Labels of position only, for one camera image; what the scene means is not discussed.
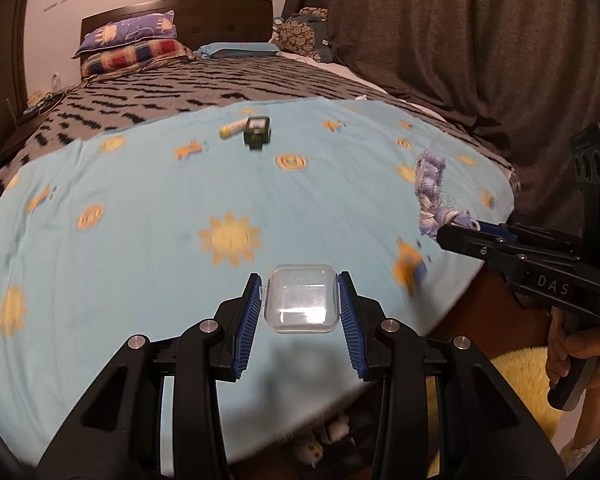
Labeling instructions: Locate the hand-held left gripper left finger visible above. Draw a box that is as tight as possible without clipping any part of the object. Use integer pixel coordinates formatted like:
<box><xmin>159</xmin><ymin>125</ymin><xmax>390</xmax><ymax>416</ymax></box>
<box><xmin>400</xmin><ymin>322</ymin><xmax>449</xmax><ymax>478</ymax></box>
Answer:
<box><xmin>39</xmin><ymin>272</ymin><xmax>263</xmax><ymax>480</ymax></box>

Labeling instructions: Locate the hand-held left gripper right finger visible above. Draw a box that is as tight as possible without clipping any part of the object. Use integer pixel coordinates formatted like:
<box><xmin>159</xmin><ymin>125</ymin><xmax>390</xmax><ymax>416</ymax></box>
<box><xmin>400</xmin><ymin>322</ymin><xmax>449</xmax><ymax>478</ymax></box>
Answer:
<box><xmin>337</xmin><ymin>271</ymin><xmax>566</xmax><ymax>480</ymax></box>

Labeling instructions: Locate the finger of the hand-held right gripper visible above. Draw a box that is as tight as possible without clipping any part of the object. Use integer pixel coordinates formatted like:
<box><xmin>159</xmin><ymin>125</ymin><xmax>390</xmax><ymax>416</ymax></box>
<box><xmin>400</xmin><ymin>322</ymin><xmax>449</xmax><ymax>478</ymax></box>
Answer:
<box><xmin>472</xmin><ymin>220</ymin><xmax>587</xmax><ymax>259</ymax></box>
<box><xmin>436</xmin><ymin>223</ymin><xmax>582</xmax><ymax>282</ymax></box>

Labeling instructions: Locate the clear plastic box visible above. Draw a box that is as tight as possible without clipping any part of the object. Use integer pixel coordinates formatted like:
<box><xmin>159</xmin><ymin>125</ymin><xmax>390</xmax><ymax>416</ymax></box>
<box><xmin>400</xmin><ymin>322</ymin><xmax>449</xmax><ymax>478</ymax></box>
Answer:
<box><xmin>261</xmin><ymin>264</ymin><xmax>342</xmax><ymax>335</ymax></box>

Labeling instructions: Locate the blue white braided rope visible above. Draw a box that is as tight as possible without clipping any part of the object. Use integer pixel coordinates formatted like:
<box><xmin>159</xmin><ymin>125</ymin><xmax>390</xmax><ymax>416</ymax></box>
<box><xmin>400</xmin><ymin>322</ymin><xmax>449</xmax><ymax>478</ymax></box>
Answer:
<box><xmin>414</xmin><ymin>152</ymin><xmax>481</xmax><ymax>236</ymax></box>

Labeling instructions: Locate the small white plush toy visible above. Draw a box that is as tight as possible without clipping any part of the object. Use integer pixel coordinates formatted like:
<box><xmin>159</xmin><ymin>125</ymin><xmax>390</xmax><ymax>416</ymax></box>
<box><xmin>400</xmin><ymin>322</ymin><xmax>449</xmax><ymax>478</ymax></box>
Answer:
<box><xmin>327</xmin><ymin>412</ymin><xmax>352</xmax><ymax>443</ymax></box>

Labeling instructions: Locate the light blue sun-print sheet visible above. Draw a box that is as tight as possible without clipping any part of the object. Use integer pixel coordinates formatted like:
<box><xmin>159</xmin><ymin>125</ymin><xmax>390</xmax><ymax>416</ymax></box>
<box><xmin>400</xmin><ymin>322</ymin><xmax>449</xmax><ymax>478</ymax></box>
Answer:
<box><xmin>0</xmin><ymin>97</ymin><xmax>513</xmax><ymax>466</ymax></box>

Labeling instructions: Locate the yellow fluffy rug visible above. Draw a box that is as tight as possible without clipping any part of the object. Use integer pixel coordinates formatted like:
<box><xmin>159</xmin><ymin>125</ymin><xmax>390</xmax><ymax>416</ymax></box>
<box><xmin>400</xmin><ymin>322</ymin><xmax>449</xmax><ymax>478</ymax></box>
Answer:
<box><xmin>425</xmin><ymin>345</ymin><xmax>581</xmax><ymax>480</ymax></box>

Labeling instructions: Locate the white yellow plush toy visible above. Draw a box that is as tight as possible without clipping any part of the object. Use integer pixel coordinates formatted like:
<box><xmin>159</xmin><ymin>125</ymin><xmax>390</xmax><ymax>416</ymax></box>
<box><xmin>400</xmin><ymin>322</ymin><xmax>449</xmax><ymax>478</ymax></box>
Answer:
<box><xmin>294</xmin><ymin>437</ymin><xmax>326</xmax><ymax>468</ymax></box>

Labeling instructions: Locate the dark green small box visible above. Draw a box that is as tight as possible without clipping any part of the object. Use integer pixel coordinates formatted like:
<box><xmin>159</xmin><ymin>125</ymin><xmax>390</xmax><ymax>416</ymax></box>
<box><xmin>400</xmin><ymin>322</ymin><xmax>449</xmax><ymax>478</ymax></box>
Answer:
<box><xmin>242</xmin><ymin>116</ymin><xmax>273</xmax><ymax>152</ymax></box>

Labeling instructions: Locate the yellow white tube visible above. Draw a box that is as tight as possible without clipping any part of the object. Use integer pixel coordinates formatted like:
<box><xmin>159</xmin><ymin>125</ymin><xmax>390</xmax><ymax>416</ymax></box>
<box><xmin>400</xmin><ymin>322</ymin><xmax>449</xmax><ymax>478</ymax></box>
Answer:
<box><xmin>219</xmin><ymin>119</ymin><xmax>250</xmax><ymax>139</ymax></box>

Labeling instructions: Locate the grey zigzag blanket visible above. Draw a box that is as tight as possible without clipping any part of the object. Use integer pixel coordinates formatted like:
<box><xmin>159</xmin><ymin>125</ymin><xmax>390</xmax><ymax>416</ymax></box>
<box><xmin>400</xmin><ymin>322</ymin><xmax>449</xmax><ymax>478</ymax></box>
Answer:
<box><xmin>0</xmin><ymin>52</ymin><xmax>523</xmax><ymax>211</ymax></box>

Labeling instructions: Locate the brown patterned cushion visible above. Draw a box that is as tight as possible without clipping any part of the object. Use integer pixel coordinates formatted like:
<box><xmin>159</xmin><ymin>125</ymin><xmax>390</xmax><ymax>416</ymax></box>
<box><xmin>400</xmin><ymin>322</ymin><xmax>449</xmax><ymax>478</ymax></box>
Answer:
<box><xmin>272</xmin><ymin>7</ymin><xmax>331</xmax><ymax>58</ymax></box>

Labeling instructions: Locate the light blue pillow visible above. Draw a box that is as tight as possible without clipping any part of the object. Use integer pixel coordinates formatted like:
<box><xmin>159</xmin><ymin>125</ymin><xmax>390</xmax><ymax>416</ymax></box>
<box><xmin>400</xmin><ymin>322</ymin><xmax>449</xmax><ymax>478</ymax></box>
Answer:
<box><xmin>195</xmin><ymin>41</ymin><xmax>281</xmax><ymax>59</ymax></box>

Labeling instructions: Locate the red blue plaid pillow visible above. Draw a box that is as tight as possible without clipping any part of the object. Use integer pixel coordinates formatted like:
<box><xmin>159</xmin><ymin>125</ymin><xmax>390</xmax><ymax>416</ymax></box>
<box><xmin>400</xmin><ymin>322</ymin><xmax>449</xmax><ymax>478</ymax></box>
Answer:
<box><xmin>80</xmin><ymin>38</ymin><xmax>198</xmax><ymax>78</ymax></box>

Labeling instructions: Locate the cluttered bedside table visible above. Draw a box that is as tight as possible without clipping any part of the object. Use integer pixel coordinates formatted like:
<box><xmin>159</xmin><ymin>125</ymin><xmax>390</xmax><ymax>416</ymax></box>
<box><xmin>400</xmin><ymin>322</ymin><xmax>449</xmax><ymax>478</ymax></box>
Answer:
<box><xmin>0</xmin><ymin>72</ymin><xmax>78</xmax><ymax>161</ymax></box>

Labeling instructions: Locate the dark wooden headboard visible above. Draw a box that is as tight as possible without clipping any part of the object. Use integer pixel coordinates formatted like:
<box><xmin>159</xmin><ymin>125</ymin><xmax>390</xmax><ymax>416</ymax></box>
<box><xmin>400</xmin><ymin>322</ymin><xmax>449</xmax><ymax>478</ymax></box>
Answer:
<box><xmin>80</xmin><ymin>0</ymin><xmax>274</xmax><ymax>53</ymax></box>

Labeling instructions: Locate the purple printed pillow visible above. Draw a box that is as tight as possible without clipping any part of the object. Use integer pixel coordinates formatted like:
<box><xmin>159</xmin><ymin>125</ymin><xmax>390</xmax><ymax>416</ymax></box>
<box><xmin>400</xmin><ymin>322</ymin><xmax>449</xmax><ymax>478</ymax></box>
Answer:
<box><xmin>72</xmin><ymin>9</ymin><xmax>177</xmax><ymax>59</ymax></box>

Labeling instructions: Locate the dark wooden wardrobe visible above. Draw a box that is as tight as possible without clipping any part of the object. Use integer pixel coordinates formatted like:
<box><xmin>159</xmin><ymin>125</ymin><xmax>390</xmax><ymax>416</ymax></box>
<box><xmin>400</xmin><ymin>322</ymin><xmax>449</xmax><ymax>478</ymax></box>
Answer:
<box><xmin>0</xmin><ymin>0</ymin><xmax>33</xmax><ymax>131</ymax></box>

